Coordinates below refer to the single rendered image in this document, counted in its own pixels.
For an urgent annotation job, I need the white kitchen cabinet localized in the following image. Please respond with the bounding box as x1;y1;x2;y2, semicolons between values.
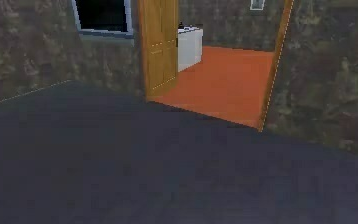
177;25;204;73

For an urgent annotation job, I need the orange wooden room door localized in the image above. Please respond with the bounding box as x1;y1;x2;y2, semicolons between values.
137;0;180;101

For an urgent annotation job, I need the grey framed dark window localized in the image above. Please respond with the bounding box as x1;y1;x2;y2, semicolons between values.
70;0;135;42

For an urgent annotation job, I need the small white framed picture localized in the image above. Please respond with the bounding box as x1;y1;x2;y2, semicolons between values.
250;0;266;11

